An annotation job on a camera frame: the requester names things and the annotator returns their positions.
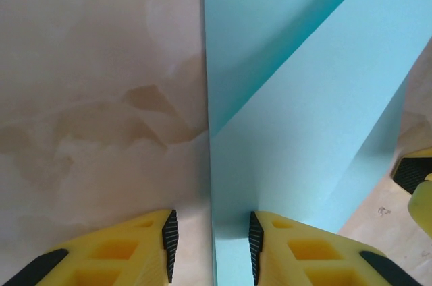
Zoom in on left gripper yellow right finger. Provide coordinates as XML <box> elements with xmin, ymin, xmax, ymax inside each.
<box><xmin>248</xmin><ymin>210</ymin><xmax>406</xmax><ymax>286</ymax></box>

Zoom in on teal paper sheet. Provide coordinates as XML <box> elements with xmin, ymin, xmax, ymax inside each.
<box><xmin>202</xmin><ymin>0</ymin><xmax>432</xmax><ymax>286</ymax></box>

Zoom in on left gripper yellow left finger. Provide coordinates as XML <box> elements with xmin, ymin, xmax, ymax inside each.
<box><xmin>0</xmin><ymin>210</ymin><xmax>178</xmax><ymax>286</ymax></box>

